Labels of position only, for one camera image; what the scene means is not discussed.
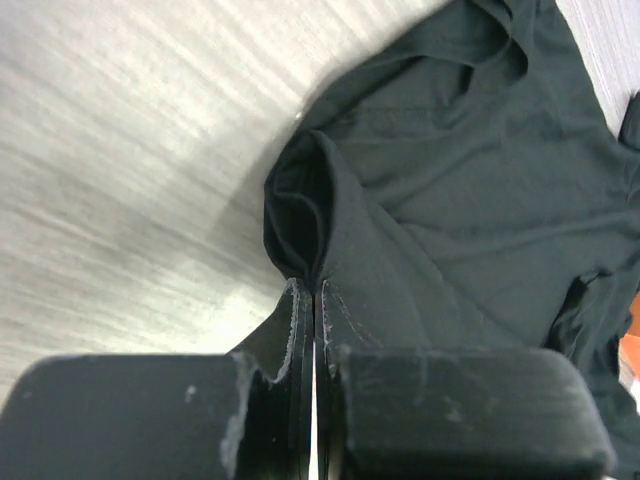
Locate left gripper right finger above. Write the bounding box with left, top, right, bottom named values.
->
left=315, top=284, right=616, bottom=479

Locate orange compartment tray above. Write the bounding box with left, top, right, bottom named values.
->
left=619, top=295, right=639, bottom=388

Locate black t shirt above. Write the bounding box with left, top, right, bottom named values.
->
left=263, top=1, right=639, bottom=479

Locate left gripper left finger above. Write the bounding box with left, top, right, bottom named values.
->
left=1, top=279, right=313, bottom=479

